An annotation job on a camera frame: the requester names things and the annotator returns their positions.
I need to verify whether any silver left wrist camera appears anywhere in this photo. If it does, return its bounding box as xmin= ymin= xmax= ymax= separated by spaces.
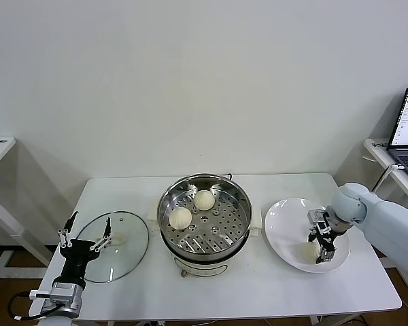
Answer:
xmin=49 ymin=280 xmax=86 ymax=310

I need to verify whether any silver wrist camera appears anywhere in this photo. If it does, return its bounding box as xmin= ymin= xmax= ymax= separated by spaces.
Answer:
xmin=49 ymin=280 xmax=86 ymax=310
xmin=307 ymin=209 xmax=329 ymax=235

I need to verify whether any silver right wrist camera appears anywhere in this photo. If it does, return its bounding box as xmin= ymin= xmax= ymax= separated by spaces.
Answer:
xmin=307 ymin=209 xmax=329 ymax=235

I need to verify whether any round glass pot lid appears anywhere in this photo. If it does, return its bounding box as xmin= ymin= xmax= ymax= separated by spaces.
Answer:
xmin=73 ymin=210 xmax=150 ymax=285

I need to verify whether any white side table with laptop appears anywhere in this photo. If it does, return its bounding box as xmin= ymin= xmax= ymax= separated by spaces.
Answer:
xmin=362 ymin=137 xmax=408 ymax=288

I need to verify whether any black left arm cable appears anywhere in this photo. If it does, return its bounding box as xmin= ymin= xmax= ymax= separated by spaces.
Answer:
xmin=8 ymin=289 xmax=55 ymax=322

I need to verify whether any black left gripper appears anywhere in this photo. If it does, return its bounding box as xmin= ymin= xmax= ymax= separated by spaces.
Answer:
xmin=56 ymin=211 xmax=113 ymax=280

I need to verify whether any perforated stainless steamer basket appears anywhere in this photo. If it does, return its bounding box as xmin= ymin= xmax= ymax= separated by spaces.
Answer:
xmin=156 ymin=173 xmax=253 ymax=257

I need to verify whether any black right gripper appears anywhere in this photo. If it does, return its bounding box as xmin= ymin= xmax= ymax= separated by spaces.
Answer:
xmin=307 ymin=231 xmax=337 ymax=266

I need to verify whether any white steamed baozi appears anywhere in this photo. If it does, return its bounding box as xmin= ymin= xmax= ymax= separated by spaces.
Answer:
xmin=193 ymin=189 xmax=216 ymax=211
xmin=168 ymin=207 xmax=193 ymax=231
xmin=294 ymin=241 xmax=322 ymax=265

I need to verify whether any round white plate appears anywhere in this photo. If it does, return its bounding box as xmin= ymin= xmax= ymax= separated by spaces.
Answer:
xmin=264 ymin=198 xmax=351 ymax=274

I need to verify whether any white laptop charging cable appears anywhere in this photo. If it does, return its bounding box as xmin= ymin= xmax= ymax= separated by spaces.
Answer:
xmin=369 ymin=164 xmax=405 ymax=196

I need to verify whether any white side table with tool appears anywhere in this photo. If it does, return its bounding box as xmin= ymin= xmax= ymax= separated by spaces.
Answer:
xmin=0 ymin=135 xmax=54 ymax=300

